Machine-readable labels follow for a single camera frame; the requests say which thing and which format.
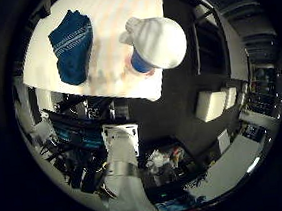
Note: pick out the blue cloth with white stripes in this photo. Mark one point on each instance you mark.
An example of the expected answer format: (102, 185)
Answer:
(72, 48)

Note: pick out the blue lit equipment rack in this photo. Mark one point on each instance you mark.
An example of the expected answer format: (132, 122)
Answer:
(80, 134)

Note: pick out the large white box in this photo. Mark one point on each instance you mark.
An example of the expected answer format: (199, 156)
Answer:
(210, 105)

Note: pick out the small white box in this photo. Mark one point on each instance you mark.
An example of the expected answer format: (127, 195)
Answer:
(231, 96)

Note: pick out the white side table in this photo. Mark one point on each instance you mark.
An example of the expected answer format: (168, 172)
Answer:
(230, 167)

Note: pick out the black metal shelf frame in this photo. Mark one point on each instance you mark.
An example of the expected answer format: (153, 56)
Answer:
(208, 42)

